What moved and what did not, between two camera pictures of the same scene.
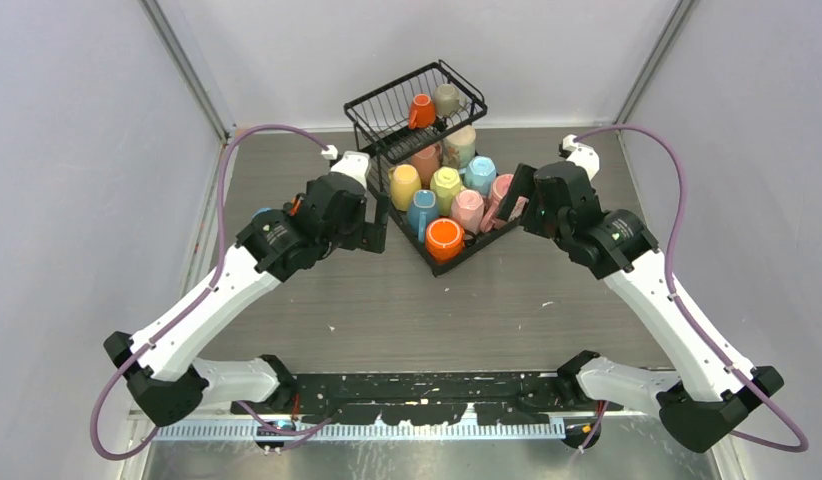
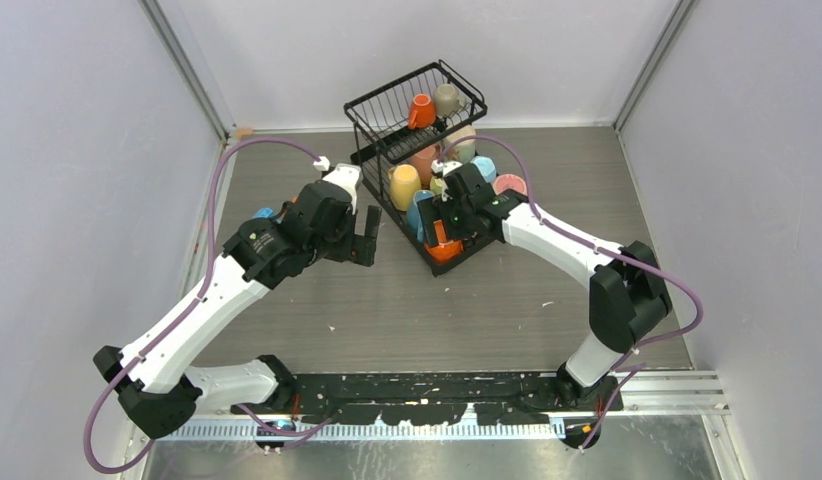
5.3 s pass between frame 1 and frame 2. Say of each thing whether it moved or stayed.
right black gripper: moved
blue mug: stayed
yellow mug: stayed
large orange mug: stayed
